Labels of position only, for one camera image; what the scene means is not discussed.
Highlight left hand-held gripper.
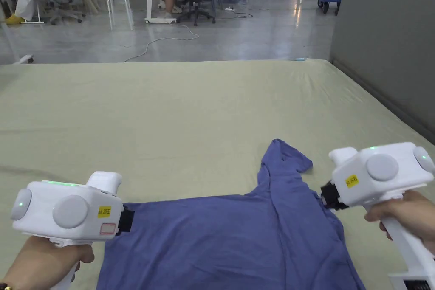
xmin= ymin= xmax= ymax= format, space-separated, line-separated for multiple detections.
xmin=10 ymin=171 xmax=135 ymax=290

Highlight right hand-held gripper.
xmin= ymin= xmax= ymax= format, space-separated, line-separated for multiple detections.
xmin=319 ymin=142 xmax=435 ymax=290

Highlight blue shirt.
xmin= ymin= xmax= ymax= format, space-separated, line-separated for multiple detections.
xmin=96 ymin=138 xmax=366 ymax=290

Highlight person's right hand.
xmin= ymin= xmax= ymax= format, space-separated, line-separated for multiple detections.
xmin=363 ymin=189 xmax=435 ymax=254

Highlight person's left hand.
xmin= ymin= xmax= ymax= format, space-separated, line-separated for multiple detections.
xmin=0 ymin=235 xmax=96 ymax=290

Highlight grey padded headboard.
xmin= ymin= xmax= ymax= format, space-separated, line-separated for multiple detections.
xmin=329 ymin=0 xmax=435 ymax=145

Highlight bed with pale green sheet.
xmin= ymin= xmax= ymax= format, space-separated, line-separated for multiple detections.
xmin=0 ymin=59 xmax=435 ymax=290

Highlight white floor cable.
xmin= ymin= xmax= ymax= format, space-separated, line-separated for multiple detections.
xmin=123 ymin=23 xmax=200 ymax=63

